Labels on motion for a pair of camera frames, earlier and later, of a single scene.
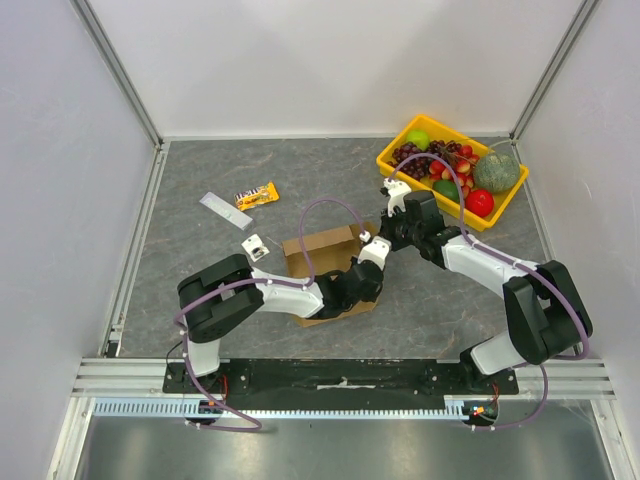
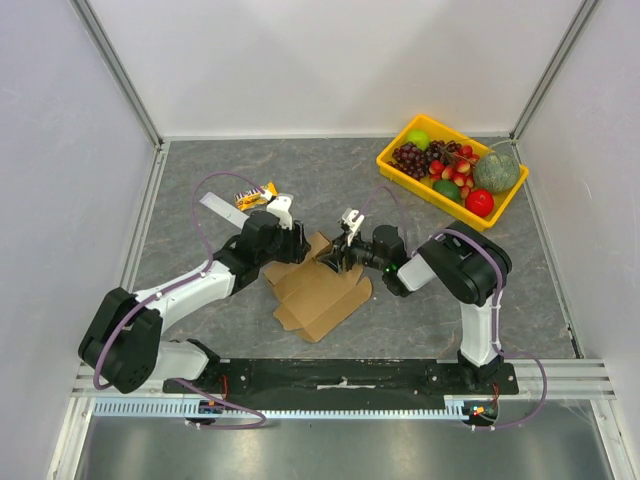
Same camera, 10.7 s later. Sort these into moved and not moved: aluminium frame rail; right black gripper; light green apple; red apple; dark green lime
Moved: right black gripper
Not moved: dark green lime; red apple; aluminium frame rail; light green apple
